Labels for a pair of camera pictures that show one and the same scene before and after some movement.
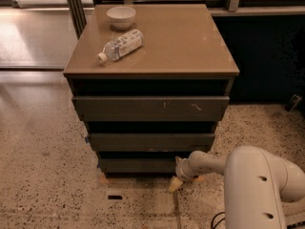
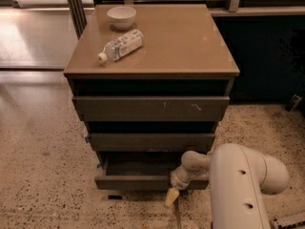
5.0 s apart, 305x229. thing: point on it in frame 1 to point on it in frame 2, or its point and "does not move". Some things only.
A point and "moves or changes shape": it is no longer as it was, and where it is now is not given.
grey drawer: x=137 y=165 moves or changes shape
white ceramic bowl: x=121 y=16 does not move
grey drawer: x=150 y=108 does not move
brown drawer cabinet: x=151 y=81 does not move
